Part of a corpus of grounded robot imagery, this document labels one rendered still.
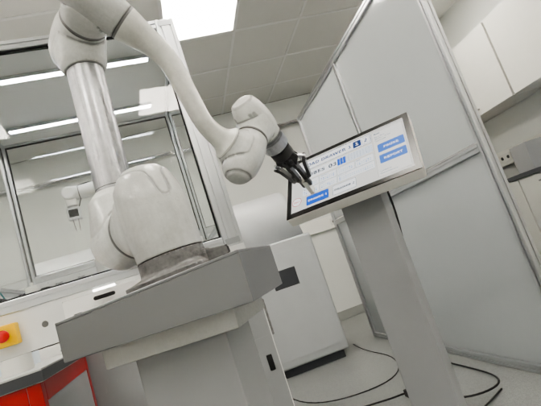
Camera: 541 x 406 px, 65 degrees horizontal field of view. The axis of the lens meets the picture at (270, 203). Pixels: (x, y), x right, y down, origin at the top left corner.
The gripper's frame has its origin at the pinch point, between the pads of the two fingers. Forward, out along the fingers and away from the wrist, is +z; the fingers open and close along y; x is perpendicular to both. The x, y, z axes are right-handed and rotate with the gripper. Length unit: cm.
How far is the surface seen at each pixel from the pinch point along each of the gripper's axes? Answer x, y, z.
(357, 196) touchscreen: 5.8, -14.9, 8.5
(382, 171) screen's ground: 0.6, -25.2, 6.9
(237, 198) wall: -236, 196, 176
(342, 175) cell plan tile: -5.8, -10.7, 6.9
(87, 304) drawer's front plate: 36, 80, -19
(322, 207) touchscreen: 5.7, -1.5, 7.5
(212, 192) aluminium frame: -11.2, 41.2, -7.2
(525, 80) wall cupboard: -207, -110, 162
